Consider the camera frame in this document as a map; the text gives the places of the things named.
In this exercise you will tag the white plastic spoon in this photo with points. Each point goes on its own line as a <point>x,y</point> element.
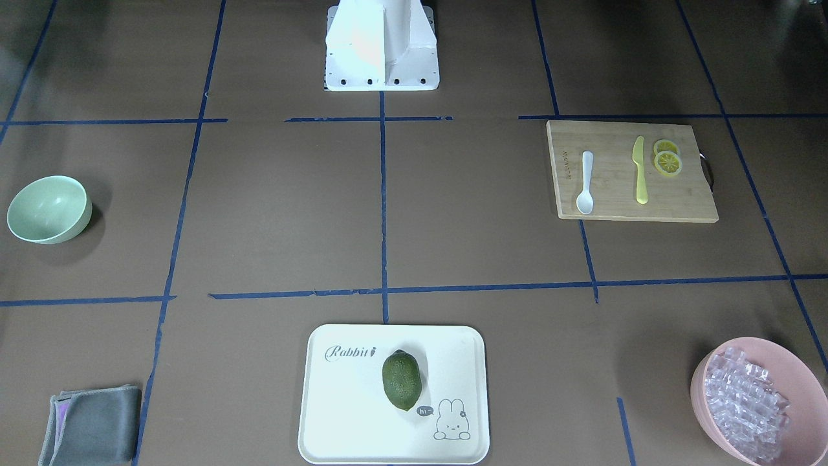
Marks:
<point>585,201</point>

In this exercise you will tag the light green bowl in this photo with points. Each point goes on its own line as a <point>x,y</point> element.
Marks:
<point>50,210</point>

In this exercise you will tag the pink bowl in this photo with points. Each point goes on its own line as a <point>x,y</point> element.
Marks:
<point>804,442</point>

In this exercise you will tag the green avocado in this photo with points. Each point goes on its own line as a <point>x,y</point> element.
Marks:
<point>401,380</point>

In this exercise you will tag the white rabbit tray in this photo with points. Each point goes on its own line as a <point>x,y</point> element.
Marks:
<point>346,418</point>

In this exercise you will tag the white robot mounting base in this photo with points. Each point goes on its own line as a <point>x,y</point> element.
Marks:
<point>381,46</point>

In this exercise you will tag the yellow plastic knife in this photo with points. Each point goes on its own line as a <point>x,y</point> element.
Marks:
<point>641,191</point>

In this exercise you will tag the bamboo cutting board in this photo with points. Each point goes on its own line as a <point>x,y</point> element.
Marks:
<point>685,198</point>

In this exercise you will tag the grey folded cloth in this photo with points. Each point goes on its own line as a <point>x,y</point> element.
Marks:
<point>92,427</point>

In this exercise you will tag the clear ice cubes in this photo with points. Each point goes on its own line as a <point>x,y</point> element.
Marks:
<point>745,405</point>

